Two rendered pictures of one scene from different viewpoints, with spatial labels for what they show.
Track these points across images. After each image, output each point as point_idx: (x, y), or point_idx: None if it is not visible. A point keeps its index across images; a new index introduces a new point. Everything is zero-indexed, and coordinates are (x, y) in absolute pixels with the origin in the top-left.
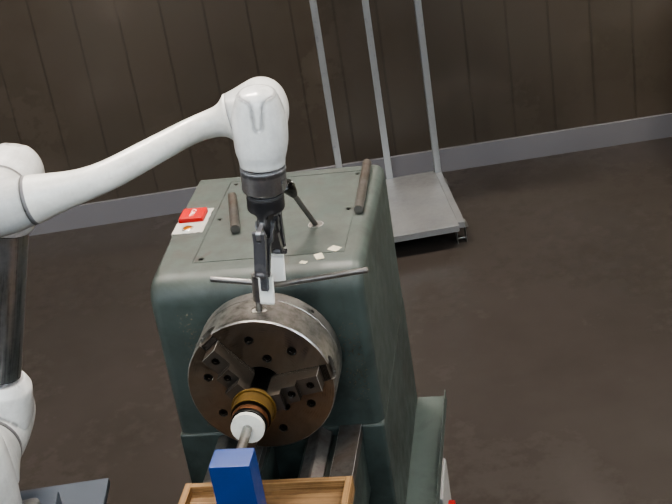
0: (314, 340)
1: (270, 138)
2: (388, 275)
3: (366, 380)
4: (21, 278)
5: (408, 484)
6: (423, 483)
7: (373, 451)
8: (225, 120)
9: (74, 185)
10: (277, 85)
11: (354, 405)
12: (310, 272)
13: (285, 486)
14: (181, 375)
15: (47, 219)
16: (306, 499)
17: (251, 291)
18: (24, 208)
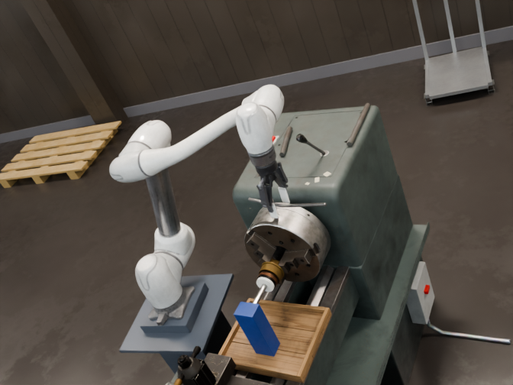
0: (304, 235)
1: (256, 137)
2: (377, 173)
3: (347, 247)
4: (166, 189)
5: (392, 284)
6: (401, 284)
7: (357, 279)
8: None
9: (163, 158)
10: (274, 92)
11: (343, 257)
12: (309, 191)
13: (295, 308)
14: None
15: (156, 173)
16: (304, 318)
17: (279, 198)
18: (141, 170)
